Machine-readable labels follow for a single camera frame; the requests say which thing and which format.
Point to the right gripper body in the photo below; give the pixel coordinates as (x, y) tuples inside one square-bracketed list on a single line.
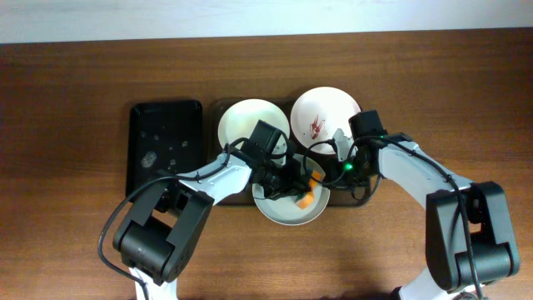
[(333, 173)]

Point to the green and orange sponge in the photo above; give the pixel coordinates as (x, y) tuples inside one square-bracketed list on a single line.
[(309, 197)]

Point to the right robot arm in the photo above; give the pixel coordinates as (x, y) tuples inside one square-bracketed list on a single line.
[(470, 241)]

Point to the black plastic tray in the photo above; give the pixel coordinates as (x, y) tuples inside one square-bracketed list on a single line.
[(165, 136)]

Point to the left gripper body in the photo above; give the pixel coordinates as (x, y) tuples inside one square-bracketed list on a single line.
[(294, 186)]

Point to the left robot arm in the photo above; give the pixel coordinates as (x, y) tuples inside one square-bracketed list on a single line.
[(159, 233)]

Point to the pale green front plate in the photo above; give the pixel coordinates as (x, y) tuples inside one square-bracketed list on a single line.
[(284, 210)]

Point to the white plate stained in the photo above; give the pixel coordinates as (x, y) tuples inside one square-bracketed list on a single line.
[(319, 112), (239, 120)]

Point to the brown serving tray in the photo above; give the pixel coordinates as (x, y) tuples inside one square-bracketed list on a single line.
[(347, 197)]

